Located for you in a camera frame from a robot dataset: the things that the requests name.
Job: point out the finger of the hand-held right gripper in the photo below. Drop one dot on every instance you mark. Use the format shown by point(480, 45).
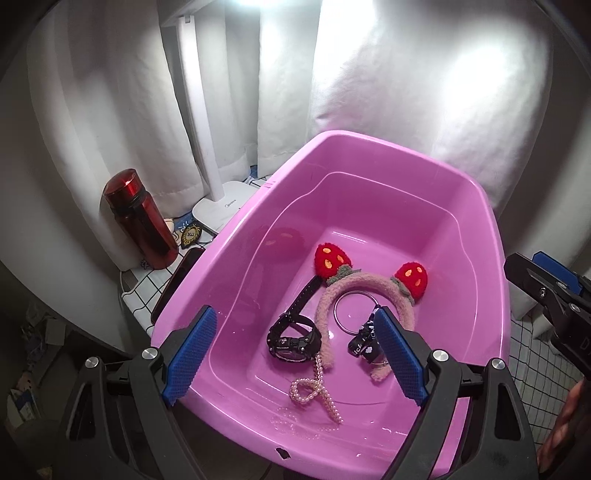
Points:
point(561, 272)
point(526, 277)

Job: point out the pink plastic tub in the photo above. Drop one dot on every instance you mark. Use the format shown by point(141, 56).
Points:
point(369, 221)

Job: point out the person's right hand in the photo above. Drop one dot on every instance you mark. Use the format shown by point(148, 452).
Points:
point(570, 429)

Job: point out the red metallic bottle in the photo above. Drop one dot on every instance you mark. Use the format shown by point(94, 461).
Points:
point(143, 221)

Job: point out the floor clutter pile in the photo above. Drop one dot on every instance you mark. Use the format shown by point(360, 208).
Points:
point(32, 369)

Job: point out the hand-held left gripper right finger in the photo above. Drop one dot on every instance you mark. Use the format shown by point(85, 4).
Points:
point(399, 357)

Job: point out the dark red phone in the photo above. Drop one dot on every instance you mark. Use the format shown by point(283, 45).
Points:
point(180, 277)

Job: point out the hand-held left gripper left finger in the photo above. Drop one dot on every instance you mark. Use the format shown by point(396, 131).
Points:
point(191, 355)

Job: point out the pink fuzzy strawberry headband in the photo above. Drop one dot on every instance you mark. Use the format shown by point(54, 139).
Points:
point(332, 300)

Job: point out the silver bangle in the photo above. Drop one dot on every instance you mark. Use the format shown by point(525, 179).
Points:
point(336, 318)

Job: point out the white curtain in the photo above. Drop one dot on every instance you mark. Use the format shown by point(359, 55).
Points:
point(415, 92)

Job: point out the white desk lamp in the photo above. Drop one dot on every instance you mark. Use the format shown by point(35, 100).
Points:
point(203, 138)

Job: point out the black polka-dot ribbon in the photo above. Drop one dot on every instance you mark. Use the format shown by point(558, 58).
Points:
point(362, 344)

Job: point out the black wrist watch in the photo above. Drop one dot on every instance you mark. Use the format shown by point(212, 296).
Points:
point(291, 341)

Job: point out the black and gold badge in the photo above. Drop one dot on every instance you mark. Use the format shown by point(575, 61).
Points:
point(190, 236)

